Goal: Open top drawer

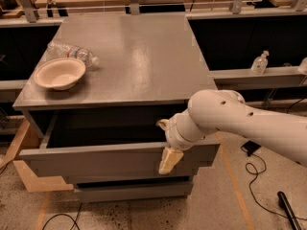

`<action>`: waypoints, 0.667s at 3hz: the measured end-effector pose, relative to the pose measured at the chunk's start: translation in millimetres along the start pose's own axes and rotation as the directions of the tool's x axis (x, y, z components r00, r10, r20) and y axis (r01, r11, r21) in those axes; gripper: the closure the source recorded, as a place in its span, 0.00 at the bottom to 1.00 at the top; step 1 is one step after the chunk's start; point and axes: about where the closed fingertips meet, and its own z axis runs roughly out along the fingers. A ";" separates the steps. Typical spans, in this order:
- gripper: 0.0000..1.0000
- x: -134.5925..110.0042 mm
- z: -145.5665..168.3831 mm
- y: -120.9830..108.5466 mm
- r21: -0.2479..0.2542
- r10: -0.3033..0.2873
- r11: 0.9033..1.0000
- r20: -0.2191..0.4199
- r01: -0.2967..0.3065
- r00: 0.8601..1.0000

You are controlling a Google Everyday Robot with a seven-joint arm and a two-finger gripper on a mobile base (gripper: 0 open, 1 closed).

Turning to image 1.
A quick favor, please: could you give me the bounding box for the grey drawer cabinet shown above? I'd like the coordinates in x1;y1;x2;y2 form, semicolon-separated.
13;14;215;190

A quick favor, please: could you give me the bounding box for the black rod on floor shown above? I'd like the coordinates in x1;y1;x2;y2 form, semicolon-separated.
277;191;302;230

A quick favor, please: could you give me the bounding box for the clear pump sanitizer bottle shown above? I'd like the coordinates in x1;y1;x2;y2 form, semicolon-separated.
251;51;270;75

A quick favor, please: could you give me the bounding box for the black power adapter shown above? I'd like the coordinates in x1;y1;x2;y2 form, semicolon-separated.
241;141;261;156

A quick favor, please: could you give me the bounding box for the grey drawer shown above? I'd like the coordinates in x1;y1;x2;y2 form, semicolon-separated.
20;111;220;187
74;181;193;202

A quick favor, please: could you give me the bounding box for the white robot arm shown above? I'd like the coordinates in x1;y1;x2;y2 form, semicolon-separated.
157;90;307;174

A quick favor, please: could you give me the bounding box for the white paper bowl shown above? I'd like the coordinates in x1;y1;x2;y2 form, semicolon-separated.
34;57;86;90

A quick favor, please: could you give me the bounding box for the grey bottom drawer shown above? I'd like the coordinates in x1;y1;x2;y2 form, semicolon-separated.
74;181;193;202

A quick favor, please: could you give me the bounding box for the grey top drawer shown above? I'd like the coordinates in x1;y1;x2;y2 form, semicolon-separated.
20;111;220;187

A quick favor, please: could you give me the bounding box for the black floor cable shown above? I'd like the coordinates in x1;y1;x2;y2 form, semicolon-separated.
240;145;307;222

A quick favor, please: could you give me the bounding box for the black cable front floor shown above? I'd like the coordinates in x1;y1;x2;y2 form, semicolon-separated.
41;202;84;230

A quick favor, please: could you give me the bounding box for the clear plastic water bottle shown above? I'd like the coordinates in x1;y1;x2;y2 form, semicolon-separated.
47;40;99;67

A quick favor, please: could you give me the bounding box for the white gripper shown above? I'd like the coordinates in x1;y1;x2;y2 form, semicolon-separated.
155;110;216;174

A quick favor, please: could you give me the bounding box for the wooden board left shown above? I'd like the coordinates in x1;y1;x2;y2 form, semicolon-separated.
0;119;73;193

